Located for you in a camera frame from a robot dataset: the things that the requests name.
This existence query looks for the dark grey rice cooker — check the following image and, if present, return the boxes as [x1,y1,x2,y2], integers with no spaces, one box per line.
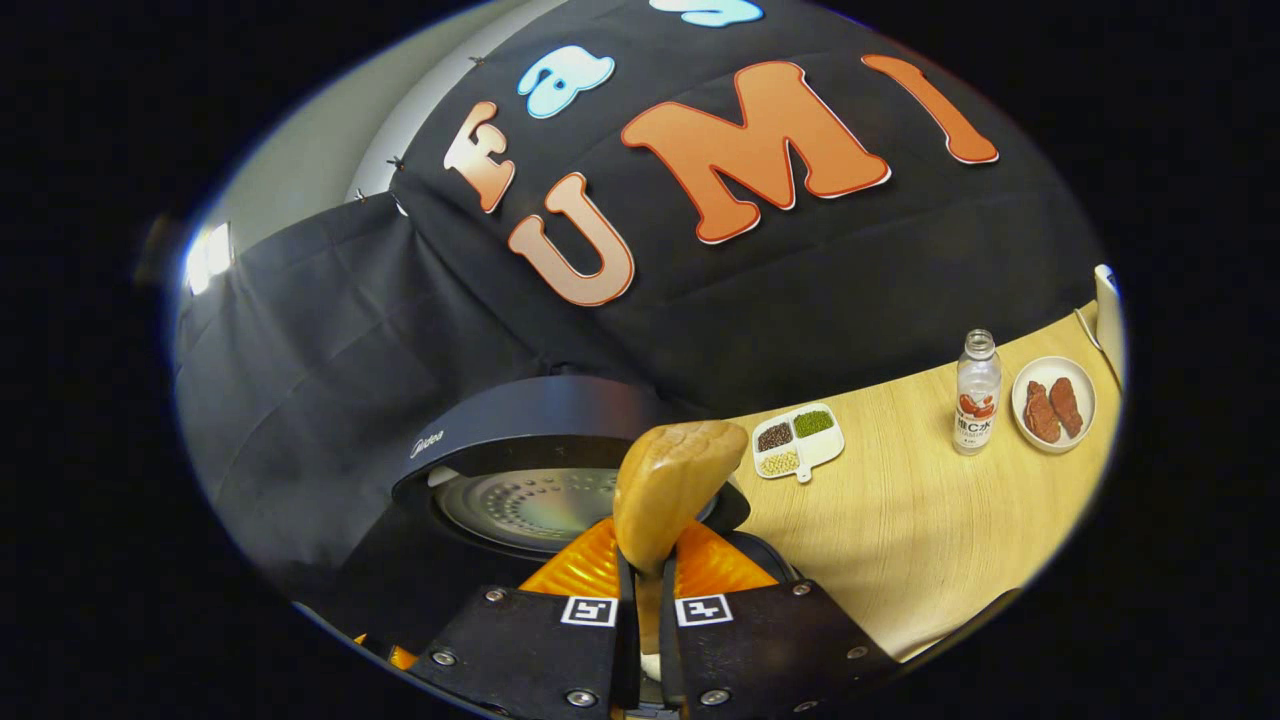
[390,375,801,601]

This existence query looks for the red meat slice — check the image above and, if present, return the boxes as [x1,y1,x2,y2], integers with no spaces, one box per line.
[1024,380,1063,445]
[1048,376,1085,439]

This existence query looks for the white divided bean dish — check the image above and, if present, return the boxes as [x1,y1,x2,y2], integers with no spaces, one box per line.
[752,402,846,485]

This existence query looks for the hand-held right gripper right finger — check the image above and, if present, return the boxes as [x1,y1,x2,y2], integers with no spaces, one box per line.
[655,518,901,720]

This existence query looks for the white round plate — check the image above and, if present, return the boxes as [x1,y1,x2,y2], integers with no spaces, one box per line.
[1011,356,1098,455]

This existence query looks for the wooden spoon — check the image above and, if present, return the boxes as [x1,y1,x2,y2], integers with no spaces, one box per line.
[612,420,751,656]

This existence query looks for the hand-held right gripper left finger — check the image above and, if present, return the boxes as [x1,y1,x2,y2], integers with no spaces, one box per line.
[410,515,641,720]

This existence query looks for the white toaster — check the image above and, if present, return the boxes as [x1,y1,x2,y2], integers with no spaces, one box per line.
[1093,263,1127,391]

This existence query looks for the clear drink bottle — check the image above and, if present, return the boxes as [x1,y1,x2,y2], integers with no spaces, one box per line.
[952,329,1003,457]

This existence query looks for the ceiling light panel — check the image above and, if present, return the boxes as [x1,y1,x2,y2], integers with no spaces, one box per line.
[183,222,235,296]

